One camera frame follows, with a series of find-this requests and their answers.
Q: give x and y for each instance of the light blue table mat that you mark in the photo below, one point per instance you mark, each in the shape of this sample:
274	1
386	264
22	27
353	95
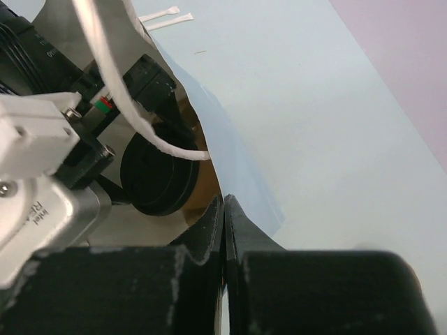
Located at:
341	160

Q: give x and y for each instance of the light blue paper bag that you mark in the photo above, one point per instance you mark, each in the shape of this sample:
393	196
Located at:
111	33

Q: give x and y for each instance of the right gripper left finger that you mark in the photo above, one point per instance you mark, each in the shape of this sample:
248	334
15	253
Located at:
173	289

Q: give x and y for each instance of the white straw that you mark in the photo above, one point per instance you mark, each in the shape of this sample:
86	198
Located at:
169	11
167	23

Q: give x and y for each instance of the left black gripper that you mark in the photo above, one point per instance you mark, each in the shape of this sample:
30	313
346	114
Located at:
149	86

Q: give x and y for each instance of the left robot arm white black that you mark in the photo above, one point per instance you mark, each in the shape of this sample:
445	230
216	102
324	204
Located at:
31	64

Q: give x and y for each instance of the black plastic cup lid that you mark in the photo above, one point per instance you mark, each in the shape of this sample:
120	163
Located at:
157	184

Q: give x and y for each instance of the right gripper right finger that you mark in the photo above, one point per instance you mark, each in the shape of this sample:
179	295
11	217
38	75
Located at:
275	291

